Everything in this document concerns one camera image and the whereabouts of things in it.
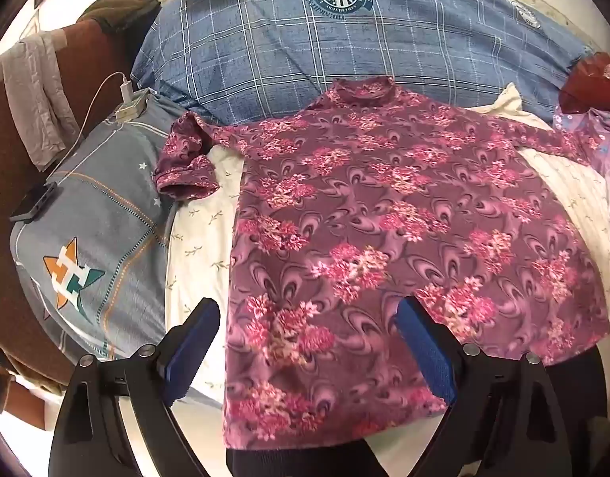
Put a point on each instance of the black phone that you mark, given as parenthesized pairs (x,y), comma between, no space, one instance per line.
(34,203)

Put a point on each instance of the grey-blue star logo pillow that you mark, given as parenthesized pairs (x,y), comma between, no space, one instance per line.
(101,218)

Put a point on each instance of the dark green cloth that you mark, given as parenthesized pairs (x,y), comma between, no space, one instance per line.
(121,10)

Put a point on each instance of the person's black pants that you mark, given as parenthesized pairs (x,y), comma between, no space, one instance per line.
(583,407)

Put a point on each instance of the white charger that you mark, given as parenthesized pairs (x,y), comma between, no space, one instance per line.
(131,107)

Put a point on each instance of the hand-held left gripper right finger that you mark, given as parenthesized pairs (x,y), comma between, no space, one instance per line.
(426,353)

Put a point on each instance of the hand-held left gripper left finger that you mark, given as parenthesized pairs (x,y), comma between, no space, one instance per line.
(190,353)

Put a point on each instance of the grey cloth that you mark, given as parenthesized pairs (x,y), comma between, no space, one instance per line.
(41,104)

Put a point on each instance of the brown headboard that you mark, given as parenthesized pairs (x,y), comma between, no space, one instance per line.
(2,198)

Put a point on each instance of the maroon floral shirt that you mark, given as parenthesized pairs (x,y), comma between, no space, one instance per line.
(384,208)

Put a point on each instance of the blue plaid quilt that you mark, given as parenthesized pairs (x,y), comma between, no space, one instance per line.
(285,54)

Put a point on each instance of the red plastic bag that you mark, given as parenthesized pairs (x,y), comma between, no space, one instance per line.
(593,79)

